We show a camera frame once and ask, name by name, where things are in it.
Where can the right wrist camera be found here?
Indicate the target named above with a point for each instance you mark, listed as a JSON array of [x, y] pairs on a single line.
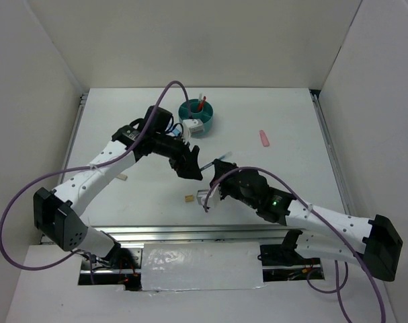
[[211, 200]]

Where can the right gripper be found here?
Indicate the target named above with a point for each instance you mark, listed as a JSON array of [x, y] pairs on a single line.
[[222, 166]]

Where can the pink eraser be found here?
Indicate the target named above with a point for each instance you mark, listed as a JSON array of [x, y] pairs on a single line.
[[264, 139]]

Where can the small brown eraser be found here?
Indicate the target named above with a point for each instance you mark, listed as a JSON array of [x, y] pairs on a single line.
[[189, 198]]

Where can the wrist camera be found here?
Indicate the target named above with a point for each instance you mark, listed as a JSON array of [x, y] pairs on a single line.
[[192, 128], [211, 200]]

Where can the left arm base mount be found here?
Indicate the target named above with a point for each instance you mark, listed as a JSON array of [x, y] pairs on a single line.
[[124, 270]]

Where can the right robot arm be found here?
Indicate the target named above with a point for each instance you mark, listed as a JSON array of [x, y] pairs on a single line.
[[315, 232]]

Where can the white beige eraser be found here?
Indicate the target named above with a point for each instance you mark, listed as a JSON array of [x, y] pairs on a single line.
[[122, 177]]

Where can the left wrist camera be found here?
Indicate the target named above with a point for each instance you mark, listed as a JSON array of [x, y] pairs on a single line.
[[192, 128]]

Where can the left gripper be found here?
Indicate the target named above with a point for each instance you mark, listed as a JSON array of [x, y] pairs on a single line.
[[185, 163]]

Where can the aluminium rail frame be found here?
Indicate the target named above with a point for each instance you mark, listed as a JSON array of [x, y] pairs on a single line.
[[150, 204]]

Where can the red pen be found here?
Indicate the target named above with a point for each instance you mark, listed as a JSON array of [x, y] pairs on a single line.
[[201, 104]]

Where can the blue clear pen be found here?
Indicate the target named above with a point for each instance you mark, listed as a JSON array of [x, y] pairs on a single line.
[[206, 166]]

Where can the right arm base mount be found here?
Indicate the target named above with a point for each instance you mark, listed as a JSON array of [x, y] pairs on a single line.
[[281, 262]]

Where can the teal round divided organizer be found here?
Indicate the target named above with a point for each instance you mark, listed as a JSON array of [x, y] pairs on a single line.
[[206, 115]]

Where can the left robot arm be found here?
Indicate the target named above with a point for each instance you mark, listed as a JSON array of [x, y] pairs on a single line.
[[57, 212]]

